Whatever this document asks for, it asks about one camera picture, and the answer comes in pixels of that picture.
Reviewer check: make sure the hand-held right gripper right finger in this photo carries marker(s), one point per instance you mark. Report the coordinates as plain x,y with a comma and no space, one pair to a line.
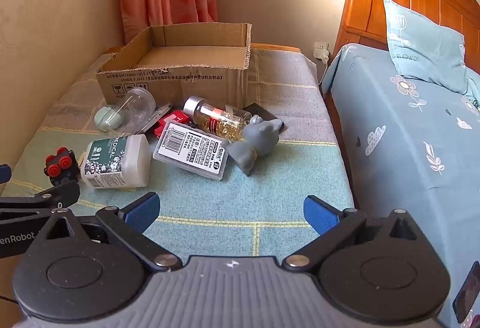
318,212

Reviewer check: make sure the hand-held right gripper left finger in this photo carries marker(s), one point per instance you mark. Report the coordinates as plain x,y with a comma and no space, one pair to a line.
144,211

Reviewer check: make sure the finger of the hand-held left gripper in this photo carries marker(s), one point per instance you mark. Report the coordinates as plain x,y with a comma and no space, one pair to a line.
3,173
41,195

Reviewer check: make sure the black cube with red buttons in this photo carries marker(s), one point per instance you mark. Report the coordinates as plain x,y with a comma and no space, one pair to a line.
62,165

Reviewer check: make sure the white cotton swab box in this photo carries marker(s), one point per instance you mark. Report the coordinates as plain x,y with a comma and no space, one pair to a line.
116,163

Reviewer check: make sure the grey elephant toy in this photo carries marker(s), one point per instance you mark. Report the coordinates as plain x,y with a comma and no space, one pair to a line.
258,146

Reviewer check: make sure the light green earbud case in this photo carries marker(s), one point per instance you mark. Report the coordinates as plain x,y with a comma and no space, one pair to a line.
107,119

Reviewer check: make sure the cardboard box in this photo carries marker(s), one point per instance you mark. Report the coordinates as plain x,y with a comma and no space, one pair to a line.
176,62

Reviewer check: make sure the clear plastic case with label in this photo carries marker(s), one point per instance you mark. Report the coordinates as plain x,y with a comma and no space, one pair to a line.
191,150

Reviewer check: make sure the plaid blanket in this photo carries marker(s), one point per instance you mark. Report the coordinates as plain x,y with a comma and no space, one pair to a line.
232,197

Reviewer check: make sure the blue floral bed sheet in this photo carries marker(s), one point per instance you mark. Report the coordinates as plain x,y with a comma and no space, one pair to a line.
393,163

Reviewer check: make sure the clear zip bag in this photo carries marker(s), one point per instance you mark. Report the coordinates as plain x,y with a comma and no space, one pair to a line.
159,115

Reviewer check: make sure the red toy train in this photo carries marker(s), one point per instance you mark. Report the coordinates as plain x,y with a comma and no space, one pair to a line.
176,117

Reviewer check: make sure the clear plastic jar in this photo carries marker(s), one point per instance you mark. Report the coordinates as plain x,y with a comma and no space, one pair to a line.
140,101

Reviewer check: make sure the flat black case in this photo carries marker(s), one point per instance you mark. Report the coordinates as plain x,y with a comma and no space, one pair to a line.
262,111

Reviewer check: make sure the silver round tin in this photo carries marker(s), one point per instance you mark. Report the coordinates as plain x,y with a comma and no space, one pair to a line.
217,117

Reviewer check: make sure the blue floral pillow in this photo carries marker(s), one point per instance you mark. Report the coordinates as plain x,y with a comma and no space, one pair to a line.
423,47

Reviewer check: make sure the white wall charger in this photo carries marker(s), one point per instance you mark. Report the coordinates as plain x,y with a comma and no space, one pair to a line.
321,50

